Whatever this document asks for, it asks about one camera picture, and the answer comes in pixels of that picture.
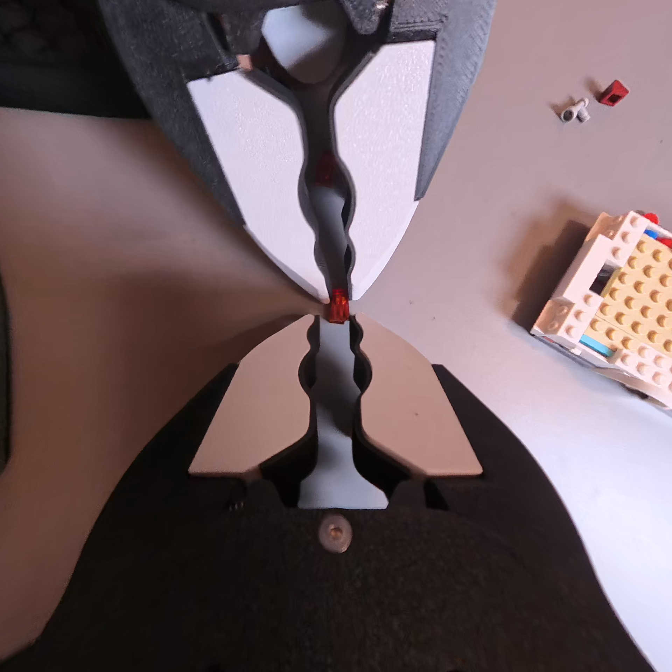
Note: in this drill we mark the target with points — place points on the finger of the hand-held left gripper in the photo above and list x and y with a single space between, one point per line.
383 157
252 157

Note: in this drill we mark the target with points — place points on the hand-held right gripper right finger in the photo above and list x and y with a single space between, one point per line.
414 414

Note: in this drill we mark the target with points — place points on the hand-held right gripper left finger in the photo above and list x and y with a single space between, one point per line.
252 414

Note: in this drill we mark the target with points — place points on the dark red tile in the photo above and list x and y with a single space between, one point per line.
325 169

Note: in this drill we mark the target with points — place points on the transparent red tile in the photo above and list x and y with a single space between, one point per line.
339 308

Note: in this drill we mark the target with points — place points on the red tan brick toy truck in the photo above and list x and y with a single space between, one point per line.
630 304

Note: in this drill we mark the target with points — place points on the grey desk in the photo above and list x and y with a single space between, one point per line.
525 157

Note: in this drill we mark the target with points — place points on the grey small connector brick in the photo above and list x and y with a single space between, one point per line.
573 109

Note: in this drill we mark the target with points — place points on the dark red small brick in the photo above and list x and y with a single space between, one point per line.
614 93

